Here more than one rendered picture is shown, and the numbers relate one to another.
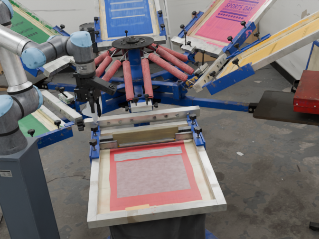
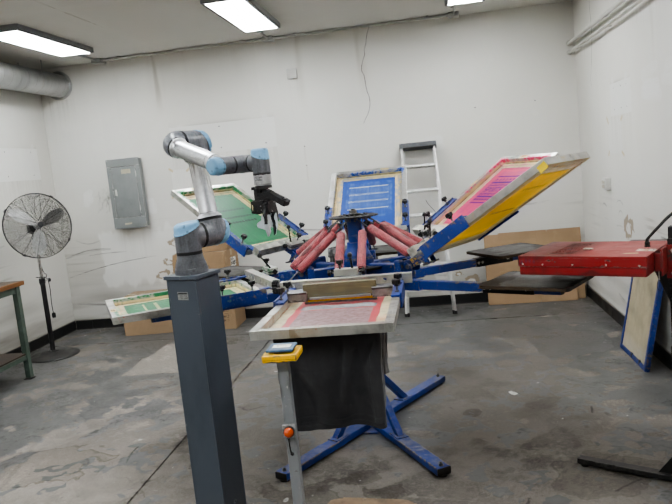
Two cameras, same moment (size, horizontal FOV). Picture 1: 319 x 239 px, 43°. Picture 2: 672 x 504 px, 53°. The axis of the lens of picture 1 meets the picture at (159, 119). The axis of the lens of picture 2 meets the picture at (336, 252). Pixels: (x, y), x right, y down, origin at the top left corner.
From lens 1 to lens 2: 1.43 m
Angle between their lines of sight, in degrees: 23
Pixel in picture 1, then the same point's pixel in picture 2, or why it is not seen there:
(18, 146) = (198, 268)
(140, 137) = (333, 291)
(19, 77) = (209, 205)
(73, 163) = not seen: hidden behind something
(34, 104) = (220, 232)
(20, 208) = (192, 339)
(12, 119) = (195, 240)
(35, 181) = (211, 313)
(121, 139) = (312, 291)
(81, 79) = (258, 193)
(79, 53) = (256, 165)
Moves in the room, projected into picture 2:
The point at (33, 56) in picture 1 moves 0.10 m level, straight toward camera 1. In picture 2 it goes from (215, 162) to (212, 161)
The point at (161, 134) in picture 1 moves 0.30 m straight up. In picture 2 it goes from (356, 288) to (350, 226)
